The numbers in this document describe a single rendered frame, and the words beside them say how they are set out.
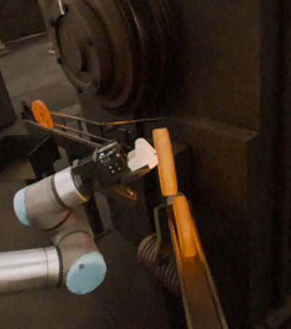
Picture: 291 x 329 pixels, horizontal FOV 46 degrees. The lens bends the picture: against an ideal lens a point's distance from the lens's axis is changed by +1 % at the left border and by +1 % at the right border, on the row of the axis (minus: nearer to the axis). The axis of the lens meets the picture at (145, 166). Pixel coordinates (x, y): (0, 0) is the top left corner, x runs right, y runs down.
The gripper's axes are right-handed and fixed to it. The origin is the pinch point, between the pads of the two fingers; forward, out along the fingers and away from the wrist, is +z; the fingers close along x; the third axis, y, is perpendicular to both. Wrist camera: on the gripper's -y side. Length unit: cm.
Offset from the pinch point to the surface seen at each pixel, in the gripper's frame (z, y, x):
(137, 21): 6.6, 25.1, 24.2
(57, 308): -82, -72, 40
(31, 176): -63, -14, 60
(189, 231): -2.1, -18.4, -6.4
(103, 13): -0.4, 30.1, 29.3
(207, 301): -3.9, -28.0, -18.7
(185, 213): -1.3, -15.4, -3.3
